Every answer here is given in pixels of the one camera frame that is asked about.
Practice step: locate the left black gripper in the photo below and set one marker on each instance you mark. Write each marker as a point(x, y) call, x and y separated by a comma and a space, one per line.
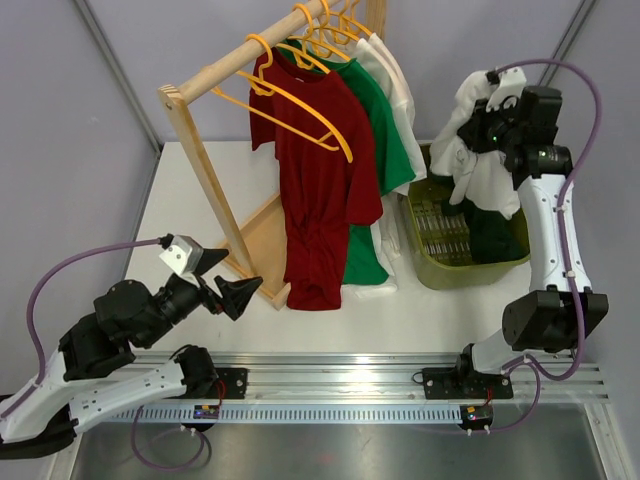
point(236, 295)

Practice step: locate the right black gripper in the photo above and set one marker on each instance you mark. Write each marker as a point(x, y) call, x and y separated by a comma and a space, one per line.
point(472, 132)

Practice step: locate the green and white raglan shirt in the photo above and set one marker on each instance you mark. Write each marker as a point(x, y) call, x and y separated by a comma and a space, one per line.
point(482, 189)

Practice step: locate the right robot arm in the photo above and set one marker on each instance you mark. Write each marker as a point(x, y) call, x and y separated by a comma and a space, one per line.
point(546, 328)

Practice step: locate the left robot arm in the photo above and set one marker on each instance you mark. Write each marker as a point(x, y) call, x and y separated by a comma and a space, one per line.
point(66, 398)

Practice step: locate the bright green t shirt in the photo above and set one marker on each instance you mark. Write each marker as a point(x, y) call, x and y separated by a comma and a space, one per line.
point(372, 249)

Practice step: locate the white t shirt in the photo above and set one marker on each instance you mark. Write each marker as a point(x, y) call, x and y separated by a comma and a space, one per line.
point(405, 116)

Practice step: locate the dark red t shirt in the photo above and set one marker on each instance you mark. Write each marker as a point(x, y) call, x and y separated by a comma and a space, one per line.
point(325, 148)

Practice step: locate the yellow hanger of white shirt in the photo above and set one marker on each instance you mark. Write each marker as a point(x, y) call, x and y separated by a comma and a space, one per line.
point(343, 22)

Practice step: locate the yellow hanger of green shirt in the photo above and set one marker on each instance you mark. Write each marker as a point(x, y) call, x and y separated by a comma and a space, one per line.
point(330, 32)

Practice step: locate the yellow hanger of red shirt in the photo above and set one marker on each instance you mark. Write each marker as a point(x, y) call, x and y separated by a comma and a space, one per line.
point(302, 58)

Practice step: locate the wooden clothes rack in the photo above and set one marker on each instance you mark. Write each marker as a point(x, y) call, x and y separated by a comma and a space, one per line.
point(258, 245)

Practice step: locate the olive green plastic basket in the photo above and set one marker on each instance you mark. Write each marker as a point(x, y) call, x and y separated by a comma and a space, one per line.
point(459, 246)

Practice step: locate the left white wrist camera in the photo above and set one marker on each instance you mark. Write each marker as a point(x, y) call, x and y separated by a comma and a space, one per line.
point(182, 255)

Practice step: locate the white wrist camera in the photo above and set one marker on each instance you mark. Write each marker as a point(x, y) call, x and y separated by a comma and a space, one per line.
point(507, 85)
point(182, 255)

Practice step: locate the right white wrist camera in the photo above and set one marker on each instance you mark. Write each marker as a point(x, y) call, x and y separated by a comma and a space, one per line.
point(507, 85)

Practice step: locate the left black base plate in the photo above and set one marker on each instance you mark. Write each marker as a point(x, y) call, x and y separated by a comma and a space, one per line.
point(231, 384)

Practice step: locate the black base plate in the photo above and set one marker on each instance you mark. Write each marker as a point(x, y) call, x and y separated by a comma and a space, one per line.
point(231, 384)
point(451, 384)

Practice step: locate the aluminium mounting rail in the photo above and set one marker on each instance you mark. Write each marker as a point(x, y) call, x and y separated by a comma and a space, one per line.
point(359, 389)

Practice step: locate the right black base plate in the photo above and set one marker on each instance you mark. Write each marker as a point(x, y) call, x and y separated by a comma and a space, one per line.
point(451, 384)

